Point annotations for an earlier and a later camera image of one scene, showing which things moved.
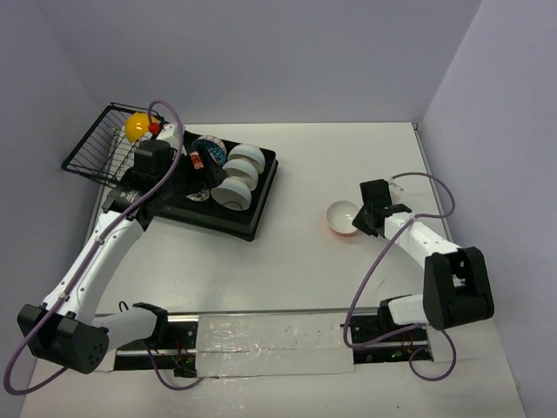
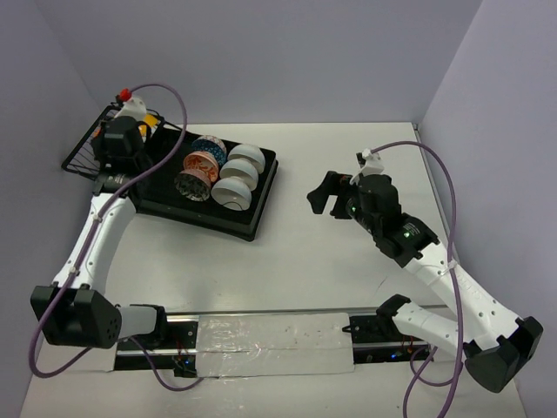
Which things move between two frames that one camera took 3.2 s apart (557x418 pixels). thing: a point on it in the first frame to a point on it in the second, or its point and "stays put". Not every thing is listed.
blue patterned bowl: [216, 147] stays put
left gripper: [202, 170] to [142, 164]
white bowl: [243, 168] stays put
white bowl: [249, 152] stays put
